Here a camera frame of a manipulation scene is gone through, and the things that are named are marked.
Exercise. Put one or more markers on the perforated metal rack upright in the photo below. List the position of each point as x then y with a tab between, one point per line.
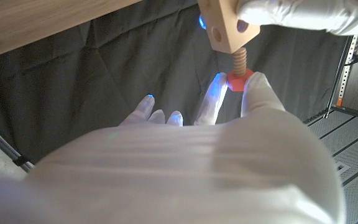
346	71

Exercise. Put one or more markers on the wooden screw with red head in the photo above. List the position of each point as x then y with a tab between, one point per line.
239	82

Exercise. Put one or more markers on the black backdrop top crossbar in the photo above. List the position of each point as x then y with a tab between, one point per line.
315	119

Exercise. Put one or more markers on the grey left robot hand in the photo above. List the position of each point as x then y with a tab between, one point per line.
306	14

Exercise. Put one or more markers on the wooden block with holes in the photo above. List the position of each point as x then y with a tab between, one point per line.
225	15

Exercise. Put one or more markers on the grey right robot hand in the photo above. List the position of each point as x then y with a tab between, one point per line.
182	174

